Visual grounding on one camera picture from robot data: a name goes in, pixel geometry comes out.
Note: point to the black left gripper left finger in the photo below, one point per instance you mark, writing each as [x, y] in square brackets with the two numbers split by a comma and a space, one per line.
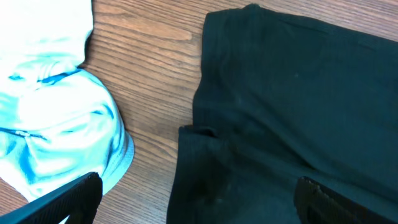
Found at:
[75, 202]

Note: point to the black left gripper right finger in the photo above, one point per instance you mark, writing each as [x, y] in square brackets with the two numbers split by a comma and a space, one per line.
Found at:
[317, 204]

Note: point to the black t-shirt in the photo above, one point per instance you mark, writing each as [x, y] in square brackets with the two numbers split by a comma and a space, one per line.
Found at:
[283, 97]

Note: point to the light blue t-shirt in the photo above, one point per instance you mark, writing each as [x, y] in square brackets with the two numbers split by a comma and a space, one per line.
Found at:
[58, 121]

